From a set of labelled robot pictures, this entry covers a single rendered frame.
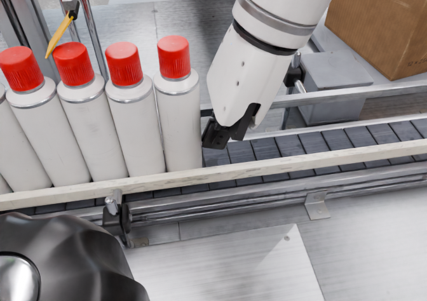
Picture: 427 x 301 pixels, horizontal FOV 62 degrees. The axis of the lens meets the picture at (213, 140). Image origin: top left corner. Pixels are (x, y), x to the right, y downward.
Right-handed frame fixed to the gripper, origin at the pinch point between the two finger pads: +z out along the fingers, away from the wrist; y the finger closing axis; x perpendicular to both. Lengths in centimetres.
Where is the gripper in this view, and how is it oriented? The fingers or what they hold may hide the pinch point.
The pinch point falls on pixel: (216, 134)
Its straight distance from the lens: 46.9
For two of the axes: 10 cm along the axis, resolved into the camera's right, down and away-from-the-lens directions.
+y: 1.7, 7.1, -6.8
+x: 9.3, 1.2, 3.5
